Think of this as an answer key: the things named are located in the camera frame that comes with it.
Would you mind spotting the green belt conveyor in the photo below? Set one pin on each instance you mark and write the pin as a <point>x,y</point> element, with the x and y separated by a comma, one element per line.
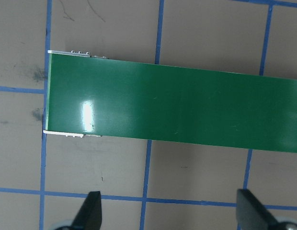
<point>163,103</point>

